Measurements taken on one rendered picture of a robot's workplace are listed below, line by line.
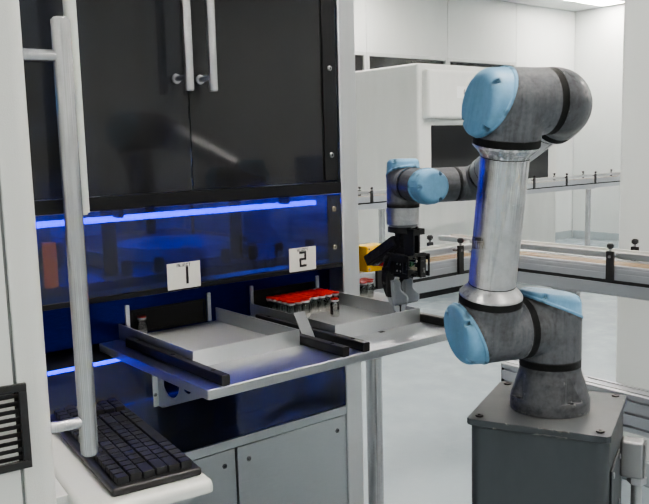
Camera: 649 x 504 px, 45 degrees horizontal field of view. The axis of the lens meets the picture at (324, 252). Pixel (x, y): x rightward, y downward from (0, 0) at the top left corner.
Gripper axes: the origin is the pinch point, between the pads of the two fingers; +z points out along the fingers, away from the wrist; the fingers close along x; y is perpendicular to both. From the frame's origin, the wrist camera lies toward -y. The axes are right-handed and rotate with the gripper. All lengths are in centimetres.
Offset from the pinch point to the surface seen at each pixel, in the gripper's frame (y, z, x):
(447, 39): -488, -150, 554
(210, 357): -1, 2, -50
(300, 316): -6.1, -1.2, -23.9
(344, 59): -28, -60, 9
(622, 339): -26, 37, 144
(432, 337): 12.8, 4.0, -1.6
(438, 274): -38, 3, 55
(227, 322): -29.9, 3.5, -28.2
